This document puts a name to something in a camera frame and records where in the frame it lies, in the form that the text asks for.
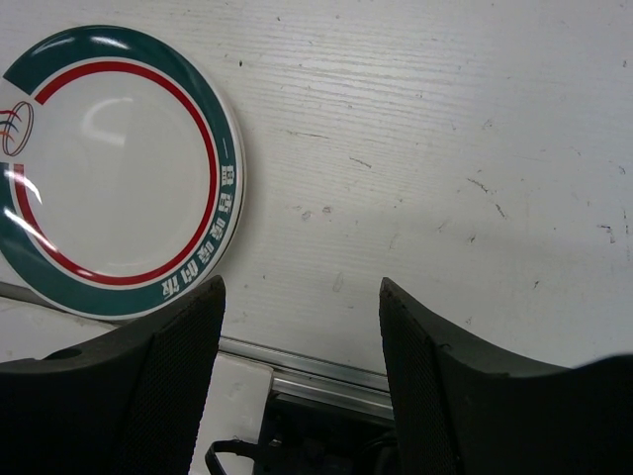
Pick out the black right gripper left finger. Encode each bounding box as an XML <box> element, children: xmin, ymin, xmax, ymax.
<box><xmin>1</xmin><ymin>277</ymin><xmax>226</xmax><ymax>474</ymax></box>

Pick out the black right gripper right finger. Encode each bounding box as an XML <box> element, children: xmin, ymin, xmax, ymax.
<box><xmin>379</xmin><ymin>279</ymin><xmax>632</xmax><ymax>474</ymax></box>

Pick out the green red rimmed plate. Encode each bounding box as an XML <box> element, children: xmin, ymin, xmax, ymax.
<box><xmin>1</xmin><ymin>25</ymin><xmax>246</xmax><ymax>321</ymax></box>

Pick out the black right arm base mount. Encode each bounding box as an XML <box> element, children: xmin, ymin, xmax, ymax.
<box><xmin>207</xmin><ymin>390</ymin><xmax>411</xmax><ymax>475</ymax></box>

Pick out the aluminium rail frame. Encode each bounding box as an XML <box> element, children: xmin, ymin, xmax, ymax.
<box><xmin>0</xmin><ymin>281</ymin><xmax>397</xmax><ymax>422</ymax></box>

